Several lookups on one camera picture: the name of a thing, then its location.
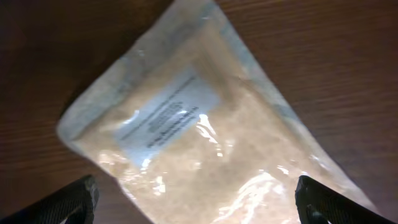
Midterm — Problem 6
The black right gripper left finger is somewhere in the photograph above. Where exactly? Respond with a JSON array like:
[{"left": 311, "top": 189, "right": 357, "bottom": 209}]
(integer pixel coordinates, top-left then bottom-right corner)
[{"left": 1, "top": 175, "right": 99, "bottom": 224}]

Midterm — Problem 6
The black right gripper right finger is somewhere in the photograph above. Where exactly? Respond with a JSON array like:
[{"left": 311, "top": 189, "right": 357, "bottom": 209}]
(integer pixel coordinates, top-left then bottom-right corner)
[{"left": 295, "top": 175, "right": 395, "bottom": 224}]

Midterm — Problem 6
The beige powder pouch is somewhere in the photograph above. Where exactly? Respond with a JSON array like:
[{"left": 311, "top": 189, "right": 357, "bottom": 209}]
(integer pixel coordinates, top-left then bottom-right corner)
[{"left": 57, "top": 1, "right": 374, "bottom": 223}]

